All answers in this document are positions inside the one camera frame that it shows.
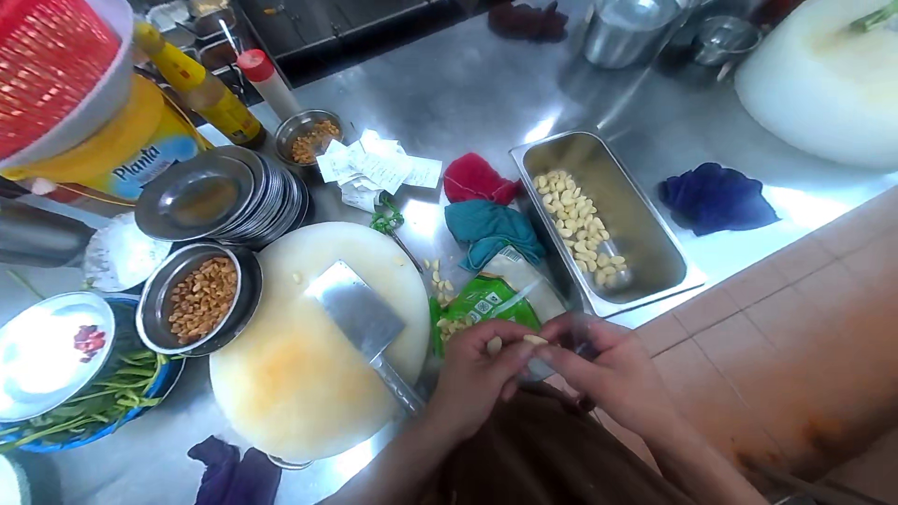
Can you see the white plastic basin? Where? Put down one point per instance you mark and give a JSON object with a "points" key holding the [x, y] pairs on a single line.
{"points": [[116, 84]]}

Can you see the pile of brown fried bits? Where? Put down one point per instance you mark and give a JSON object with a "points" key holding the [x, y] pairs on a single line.
{"points": [[203, 298]]}

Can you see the round steel bowl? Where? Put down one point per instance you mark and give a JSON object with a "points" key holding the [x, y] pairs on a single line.
{"points": [[153, 315]]}

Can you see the person's right thumb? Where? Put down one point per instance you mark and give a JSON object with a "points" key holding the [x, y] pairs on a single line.
{"points": [[569, 365]]}

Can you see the bunch of green herbs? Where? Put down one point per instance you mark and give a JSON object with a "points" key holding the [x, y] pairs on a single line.
{"points": [[386, 217]]}

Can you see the black stove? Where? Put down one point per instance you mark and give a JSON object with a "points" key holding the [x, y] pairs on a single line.
{"points": [[337, 35]]}

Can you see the person's left index finger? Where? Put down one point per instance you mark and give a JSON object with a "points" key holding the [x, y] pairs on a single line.
{"points": [[484, 331]]}

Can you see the blue round basket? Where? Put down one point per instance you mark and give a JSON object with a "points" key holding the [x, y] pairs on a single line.
{"points": [[151, 403]]}

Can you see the metal seasoning containers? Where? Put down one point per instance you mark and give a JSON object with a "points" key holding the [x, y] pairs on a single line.
{"points": [[210, 31]]}

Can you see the yellow tub with blue label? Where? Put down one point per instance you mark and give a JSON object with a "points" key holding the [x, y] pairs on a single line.
{"points": [[151, 119]]}

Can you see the yellow sauce bottle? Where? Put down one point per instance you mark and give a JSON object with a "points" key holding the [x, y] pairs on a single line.
{"points": [[203, 91]]}

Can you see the green vegetable stalk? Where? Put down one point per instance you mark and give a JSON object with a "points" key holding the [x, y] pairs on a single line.
{"points": [[877, 17]]}

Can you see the dark round metal plate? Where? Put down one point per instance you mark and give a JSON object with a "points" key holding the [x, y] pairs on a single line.
{"points": [[250, 298]]}

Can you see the dark blue cloth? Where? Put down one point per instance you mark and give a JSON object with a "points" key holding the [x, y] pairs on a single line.
{"points": [[719, 198]]}

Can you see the large white round tub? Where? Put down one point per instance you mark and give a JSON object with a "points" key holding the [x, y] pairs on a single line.
{"points": [[807, 91]]}

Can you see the shiny round metal plate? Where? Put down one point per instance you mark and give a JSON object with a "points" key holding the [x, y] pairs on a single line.
{"points": [[42, 358]]}

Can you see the scattered garlic cloves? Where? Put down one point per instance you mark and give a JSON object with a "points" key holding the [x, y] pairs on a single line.
{"points": [[443, 284]]}

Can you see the person's body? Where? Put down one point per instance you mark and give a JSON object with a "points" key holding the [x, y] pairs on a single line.
{"points": [[547, 456]]}

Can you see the rectangular stainless steel pan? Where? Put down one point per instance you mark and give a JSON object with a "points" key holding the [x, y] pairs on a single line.
{"points": [[638, 217]]}

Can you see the pile of white paper slips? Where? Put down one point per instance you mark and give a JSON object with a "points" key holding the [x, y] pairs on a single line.
{"points": [[379, 165]]}

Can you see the teal cloth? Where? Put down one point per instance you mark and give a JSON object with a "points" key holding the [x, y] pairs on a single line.
{"points": [[491, 228]]}

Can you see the red cloth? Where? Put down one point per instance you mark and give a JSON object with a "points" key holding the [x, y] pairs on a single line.
{"points": [[477, 180]]}

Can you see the small steel bowl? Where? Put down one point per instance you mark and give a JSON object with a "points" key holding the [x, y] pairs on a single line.
{"points": [[284, 134]]}

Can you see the clear bottle with red cap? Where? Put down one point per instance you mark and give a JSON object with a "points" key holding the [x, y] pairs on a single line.
{"points": [[270, 83]]}

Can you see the person's right forearm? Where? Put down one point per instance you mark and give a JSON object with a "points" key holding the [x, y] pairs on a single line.
{"points": [[701, 456]]}

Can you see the grey metal cylinder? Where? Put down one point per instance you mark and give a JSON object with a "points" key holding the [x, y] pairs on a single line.
{"points": [[38, 231]]}

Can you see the person's left hand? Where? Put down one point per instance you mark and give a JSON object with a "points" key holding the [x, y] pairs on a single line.
{"points": [[468, 379]]}

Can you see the person's left fingers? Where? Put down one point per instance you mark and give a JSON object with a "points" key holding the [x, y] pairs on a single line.
{"points": [[509, 391]]}

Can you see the pile of green leafy stalks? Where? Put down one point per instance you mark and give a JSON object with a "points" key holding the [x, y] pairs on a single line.
{"points": [[112, 393]]}

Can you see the dark maroon cloth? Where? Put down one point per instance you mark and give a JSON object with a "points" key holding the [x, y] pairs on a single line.
{"points": [[527, 22]]}

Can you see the single peeled garlic clove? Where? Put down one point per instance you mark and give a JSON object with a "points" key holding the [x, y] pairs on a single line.
{"points": [[494, 345], [535, 339]]}

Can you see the person's right index finger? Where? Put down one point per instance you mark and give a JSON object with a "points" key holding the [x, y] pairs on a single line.
{"points": [[582, 325]]}

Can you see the brown crumbs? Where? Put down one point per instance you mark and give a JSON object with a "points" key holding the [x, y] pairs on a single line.
{"points": [[313, 142]]}

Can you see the metal cleaver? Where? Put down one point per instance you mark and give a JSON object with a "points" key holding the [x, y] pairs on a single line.
{"points": [[361, 308]]}

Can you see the thin metal utensil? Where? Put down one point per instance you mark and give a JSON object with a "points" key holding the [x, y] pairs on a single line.
{"points": [[407, 251]]}

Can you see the person's left thumb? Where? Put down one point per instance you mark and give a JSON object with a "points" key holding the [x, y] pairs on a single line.
{"points": [[514, 358]]}

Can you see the red plastic basket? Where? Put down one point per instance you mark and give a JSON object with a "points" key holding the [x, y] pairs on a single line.
{"points": [[49, 77]]}

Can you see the large steel pot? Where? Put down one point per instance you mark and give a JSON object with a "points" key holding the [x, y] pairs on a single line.
{"points": [[621, 38]]}

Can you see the stack of metal plates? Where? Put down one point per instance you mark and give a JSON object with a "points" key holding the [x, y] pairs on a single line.
{"points": [[203, 196]]}

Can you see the dark purple cloth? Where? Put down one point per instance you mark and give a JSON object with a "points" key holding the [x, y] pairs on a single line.
{"points": [[235, 477]]}

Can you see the small red chopped pieces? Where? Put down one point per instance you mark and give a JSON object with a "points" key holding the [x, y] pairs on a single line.
{"points": [[90, 342]]}

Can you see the round white cutting board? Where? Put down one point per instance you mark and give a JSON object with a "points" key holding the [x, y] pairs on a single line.
{"points": [[280, 379]]}

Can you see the green clear plastic bag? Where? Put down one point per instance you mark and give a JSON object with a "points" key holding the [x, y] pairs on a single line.
{"points": [[491, 301]]}

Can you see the small steel cup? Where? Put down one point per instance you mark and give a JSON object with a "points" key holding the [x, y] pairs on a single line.
{"points": [[722, 42]]}

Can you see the pile of peeled garlic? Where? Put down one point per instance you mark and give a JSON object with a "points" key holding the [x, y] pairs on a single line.
{"points": [[572, 214]]}

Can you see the person's right hand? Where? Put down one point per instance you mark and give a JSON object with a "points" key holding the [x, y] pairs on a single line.
{"points": [[624, 375]]}

